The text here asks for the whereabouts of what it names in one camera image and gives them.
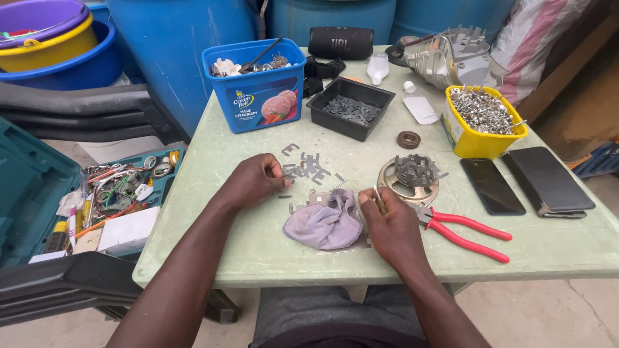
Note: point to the person's left hand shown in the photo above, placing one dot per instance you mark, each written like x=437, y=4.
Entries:
x=251, y=181

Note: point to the person's right hand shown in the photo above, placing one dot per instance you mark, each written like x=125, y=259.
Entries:
x=394, y=232

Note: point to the person's right fingers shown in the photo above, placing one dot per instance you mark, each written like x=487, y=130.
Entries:
x=371, y=203

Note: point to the person's left fingers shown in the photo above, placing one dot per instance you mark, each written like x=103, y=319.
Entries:
x=280, y=174

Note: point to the small thin metal tool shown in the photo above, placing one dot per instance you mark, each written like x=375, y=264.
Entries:
x=378, y=194

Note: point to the small grey metal lamination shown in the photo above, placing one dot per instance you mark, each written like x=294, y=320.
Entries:
x=290, y=179

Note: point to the round metal motor plate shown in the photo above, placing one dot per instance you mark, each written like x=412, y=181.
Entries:
x=387, y=181

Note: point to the pile of loose metal laminations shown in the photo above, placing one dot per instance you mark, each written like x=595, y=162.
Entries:
x=309, y=167

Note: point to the thin metal pin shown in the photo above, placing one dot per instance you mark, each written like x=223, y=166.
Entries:
x=339, y=185

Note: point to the grey cloth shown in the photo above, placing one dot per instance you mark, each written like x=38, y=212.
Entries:
x=324, y=225

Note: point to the laminations heaped on round plate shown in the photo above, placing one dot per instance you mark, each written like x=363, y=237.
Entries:
x=416, y=171

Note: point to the black plastic tray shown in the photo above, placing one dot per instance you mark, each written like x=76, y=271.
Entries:
x=329, y=123

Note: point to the blue ice cream tub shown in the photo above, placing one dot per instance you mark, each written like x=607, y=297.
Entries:
x=256, y=104

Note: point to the laminations in black tray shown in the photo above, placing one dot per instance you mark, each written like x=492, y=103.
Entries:
x=350, y=110

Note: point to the flat white plastic bottle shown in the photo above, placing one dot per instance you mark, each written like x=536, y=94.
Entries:
x=420, y=104

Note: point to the yellow plastic container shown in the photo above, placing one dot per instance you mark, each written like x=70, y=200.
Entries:
x=476, y=145

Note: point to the heap of parts in tub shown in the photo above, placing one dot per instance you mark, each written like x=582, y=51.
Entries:
x=225, y=67

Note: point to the black smartphone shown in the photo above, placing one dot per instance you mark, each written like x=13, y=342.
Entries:
x=492, y=186

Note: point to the person's grey trousers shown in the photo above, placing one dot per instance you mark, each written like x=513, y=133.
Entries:
x=314, y=314

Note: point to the small white plastic bottle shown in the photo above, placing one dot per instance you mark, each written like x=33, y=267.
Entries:
x=378, y=67

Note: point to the heap of metal screws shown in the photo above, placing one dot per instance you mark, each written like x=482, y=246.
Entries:
x=481, y=111

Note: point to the black portable speaker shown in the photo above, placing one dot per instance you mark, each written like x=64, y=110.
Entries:
x=341, y=43

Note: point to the white cardboard box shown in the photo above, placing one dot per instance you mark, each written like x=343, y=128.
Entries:
x=128, y=229

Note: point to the silver metal motor housing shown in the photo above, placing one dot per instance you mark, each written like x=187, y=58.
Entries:
x=449, y=60

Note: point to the large blue plastic barrel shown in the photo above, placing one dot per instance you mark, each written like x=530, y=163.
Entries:
x=435, y=14
x=169, y=43
x=333, y=14

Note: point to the phone in black wallet case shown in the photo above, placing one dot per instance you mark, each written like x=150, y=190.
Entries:
x=549, y=181

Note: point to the black plastic chair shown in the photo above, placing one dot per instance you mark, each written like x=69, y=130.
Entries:
x=82, y=109

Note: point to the blue plastic basin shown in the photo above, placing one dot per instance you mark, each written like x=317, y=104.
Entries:
x=82, y=70

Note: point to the striped woven sack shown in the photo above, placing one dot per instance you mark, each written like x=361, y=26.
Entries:
x=532, y=43

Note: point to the brown wooden board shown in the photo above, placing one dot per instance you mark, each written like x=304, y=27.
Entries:
x=580, y=106

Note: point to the blue plastic crate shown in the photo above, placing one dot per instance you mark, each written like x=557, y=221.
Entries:
x=599, y=159

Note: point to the teal tool case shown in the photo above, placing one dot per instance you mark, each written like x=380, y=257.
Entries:
x=29, y=188

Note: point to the yellow plastic bucket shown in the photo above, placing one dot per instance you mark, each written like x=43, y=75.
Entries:
x=53, y=51

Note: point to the purple plastic bucket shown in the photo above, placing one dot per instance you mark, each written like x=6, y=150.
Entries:
x=43, y=17

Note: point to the black plastic bracket parts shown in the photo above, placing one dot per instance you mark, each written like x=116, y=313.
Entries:
x=321, y=70

